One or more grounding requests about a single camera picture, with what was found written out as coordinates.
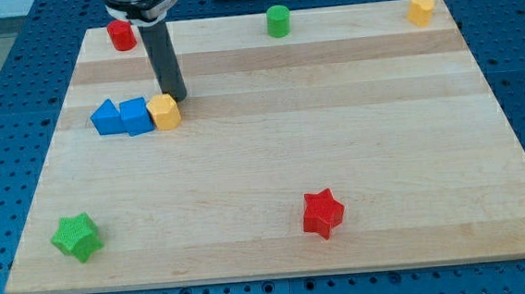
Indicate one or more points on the green cylinder block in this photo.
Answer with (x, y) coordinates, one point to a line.
(278, 21)

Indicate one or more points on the yellow hexagon block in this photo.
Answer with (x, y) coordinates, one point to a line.
(164, 112)

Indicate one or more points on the wooden board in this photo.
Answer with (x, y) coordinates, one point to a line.
(398, 121)

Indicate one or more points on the yellow heart block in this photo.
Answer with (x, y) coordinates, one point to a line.
(420, 12)

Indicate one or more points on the blue triangle block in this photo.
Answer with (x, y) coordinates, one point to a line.
(106, 119)

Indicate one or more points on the red star block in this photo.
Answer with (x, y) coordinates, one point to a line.
(322, 213)

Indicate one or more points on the blue cube block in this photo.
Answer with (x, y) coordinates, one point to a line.
(135, 116)

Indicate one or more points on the red cylinder block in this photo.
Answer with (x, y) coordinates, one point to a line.
(121, 34)

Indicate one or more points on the green star block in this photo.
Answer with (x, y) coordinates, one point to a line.
(77, 236)

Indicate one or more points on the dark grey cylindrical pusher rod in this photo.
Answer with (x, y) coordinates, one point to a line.
(160, 50)

